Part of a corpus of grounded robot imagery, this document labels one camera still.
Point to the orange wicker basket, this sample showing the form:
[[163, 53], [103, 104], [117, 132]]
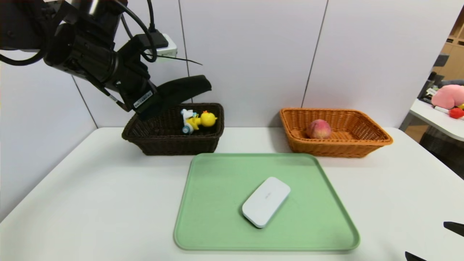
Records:
[[344, 148]]

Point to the white rounded power bank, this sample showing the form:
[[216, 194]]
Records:
[[266, 203]]

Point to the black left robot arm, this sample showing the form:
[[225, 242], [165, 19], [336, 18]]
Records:
[[79, 47]]

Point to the light green plastic tray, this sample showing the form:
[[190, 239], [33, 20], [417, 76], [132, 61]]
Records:
[[308, 224]]

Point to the yellow duck toy car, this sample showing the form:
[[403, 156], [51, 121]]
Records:
[[207, 119]]

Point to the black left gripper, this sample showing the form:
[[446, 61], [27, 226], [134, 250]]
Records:
[[142, 99]]

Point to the white side table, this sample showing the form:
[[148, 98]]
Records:
[[431, 121]]

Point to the small red toy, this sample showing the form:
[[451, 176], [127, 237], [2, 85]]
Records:
[[455, 113]]

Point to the black glasses case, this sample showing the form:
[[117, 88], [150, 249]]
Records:
[[181, 90]]

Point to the pink plush toy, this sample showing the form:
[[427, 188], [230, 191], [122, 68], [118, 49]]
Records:
[[447, 97]]

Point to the wooden shelf unit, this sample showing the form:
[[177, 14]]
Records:
[[453, 61]]

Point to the dark brown wicker basket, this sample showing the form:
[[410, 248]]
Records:
[[170, 143]]

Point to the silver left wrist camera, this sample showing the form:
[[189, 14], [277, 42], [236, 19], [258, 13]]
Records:
[[169, 46]]

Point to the red yellow peach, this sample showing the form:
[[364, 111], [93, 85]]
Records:
[[319, 129]]

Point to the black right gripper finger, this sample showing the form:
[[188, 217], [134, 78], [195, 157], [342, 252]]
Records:
[[415, 256], [455, 228]]

